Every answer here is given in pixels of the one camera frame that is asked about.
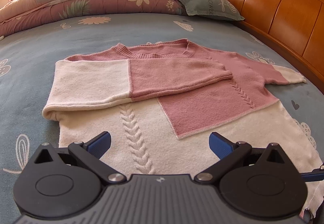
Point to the wooden headboard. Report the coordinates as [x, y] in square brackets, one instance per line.
[293, 28]

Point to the blue floral bed sheet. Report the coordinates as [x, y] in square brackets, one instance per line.
[28, 61]

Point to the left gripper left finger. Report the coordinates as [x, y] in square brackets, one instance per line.
[88, 155]

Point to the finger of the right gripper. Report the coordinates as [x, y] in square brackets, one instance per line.
[315, 175]

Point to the grey-green flower pillow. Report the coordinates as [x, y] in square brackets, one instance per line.
[214, 9]

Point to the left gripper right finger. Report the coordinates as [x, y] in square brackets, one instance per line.
[231, 156]

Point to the pink and cream sweater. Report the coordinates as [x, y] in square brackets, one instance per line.
[160, 103]

